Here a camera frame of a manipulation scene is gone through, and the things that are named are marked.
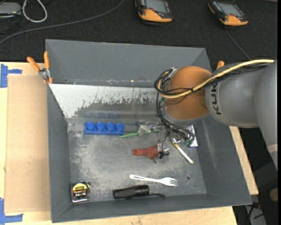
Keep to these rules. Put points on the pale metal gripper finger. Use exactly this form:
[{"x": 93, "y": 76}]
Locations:
[
  {"x": 157, "y": 158},
  {"x": 166, "y": 158}
]

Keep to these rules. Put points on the red-brown toy piece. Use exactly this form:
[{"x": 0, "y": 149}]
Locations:
[{"x": 145, "y": 152}]

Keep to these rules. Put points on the white stick with brass end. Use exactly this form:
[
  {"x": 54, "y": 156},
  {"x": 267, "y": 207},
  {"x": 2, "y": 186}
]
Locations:
[{"x": 183, "y": 154}]

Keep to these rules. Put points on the white plastic fork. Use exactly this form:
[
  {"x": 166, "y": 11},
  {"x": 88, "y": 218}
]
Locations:
[{"x": 159, "y": 180}]

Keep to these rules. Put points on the black flashlight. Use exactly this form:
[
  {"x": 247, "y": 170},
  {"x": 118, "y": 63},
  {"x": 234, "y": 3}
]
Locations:
[{"x": 131, "y": 191}]

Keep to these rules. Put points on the grey metal bin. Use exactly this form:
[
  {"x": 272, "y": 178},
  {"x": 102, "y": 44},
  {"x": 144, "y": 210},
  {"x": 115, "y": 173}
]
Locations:
[{"x": 112, "y": 163}]

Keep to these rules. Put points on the blue studded toy block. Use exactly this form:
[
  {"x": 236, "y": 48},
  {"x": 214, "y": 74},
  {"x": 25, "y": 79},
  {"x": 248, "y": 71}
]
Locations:
[{"x": 103, "y": 128}]

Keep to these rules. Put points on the yellow and black tape measure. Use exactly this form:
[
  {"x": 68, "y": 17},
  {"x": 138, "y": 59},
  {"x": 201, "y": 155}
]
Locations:
[{"x": 80, "y": 191}]

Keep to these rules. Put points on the brown cardboard board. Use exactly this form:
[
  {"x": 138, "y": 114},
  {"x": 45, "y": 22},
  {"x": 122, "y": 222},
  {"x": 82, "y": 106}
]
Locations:
[{"x": 25, "y": 144}]

